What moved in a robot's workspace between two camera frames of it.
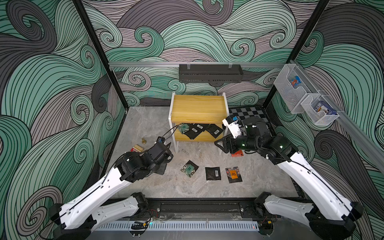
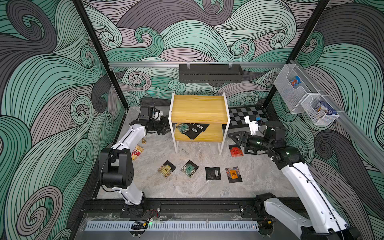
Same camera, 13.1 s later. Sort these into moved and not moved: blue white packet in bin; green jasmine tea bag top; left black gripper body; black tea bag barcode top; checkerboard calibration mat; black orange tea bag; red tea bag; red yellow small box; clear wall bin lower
Moved: left black gripper body
Not moved: black orange tea bag; checkerboard calibration mat; green jasmine tea bag top; black tea bag barcode top; clear wall bin lower; blue white packet in bin; red yellow small box; red tea bag
